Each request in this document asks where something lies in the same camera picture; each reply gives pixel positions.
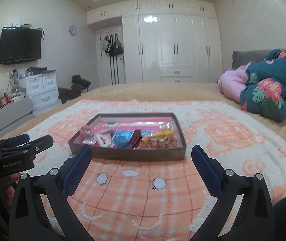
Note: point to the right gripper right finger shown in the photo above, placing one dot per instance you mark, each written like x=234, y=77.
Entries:
x=255, y=217

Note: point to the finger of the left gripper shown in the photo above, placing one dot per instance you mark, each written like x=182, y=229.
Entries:
x=35, y=146
x=14, y=142

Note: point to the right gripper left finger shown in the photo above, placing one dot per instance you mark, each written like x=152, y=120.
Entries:
x=28, y=218

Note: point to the blue plastic card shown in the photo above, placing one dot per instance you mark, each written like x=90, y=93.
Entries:
x=120, y=141

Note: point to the maroon hair clip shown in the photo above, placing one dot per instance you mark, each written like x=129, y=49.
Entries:
x=135, y=139

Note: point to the yellow rings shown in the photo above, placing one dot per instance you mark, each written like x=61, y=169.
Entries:
x=165, y=133

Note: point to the left hand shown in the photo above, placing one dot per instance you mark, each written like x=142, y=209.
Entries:
x=9, y=190

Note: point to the grey chair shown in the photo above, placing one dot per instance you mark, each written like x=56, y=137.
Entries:
x=15, y=114

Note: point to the white drawer cabinet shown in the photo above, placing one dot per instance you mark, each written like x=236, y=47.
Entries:
x=42, y=89

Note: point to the brown clothes heap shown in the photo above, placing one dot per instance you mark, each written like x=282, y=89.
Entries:
x=67, y=94

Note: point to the cream hair claw clip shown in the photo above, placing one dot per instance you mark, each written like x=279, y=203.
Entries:
x=104, y=140

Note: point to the pink book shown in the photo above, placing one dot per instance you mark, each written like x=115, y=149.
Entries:
x=126, y=125

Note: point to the dark clothes pile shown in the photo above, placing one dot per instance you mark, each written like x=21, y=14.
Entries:
x=79, y=84

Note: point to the black television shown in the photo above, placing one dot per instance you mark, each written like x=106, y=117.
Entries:
x=20, y=45

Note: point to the white door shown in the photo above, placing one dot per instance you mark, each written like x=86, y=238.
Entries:
x=111, y=69

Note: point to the clear speckled hair claw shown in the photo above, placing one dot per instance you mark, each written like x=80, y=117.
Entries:
x=163, y=143

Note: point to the brown cardboard tray box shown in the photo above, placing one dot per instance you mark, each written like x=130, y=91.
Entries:
x=144, y=152

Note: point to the hanging bags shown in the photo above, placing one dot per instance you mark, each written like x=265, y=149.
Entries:
x=111, y=45

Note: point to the blue floral quilt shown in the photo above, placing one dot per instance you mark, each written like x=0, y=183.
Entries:
x=265, y=87

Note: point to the tan bedspread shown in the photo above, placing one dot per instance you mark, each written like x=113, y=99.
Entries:
x=151, y=92

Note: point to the grey headboard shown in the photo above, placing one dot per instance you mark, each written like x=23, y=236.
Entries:
x=244, y=57

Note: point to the white wardrobe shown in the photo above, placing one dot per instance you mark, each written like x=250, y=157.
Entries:
x=165, y=40

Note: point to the blue wall clock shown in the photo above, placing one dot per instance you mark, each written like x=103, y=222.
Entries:
x=72, y=30

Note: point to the pearl bead bracelet bag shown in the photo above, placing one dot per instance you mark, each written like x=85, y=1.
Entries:
x=165, y=126

